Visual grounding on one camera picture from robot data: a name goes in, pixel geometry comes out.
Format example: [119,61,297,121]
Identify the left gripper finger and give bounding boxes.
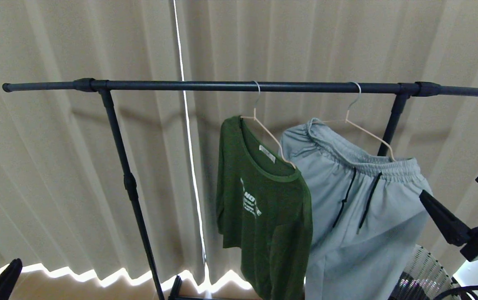
[0,258,23,300]

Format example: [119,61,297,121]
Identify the pale grey garment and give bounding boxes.
[280,118,433,300]

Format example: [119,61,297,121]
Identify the pink clothes hanger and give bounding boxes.
[322,82,397,162]
[240,80,297,169]

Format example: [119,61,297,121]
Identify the green printed shirt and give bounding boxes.
[216,116,313,300]

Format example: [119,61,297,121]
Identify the white laundry basket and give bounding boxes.
[389,245,478,300]

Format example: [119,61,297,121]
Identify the black clothes rack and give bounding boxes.
[2,78,478,300]

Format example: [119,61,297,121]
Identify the black cable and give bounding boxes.
[433,285,478,300]

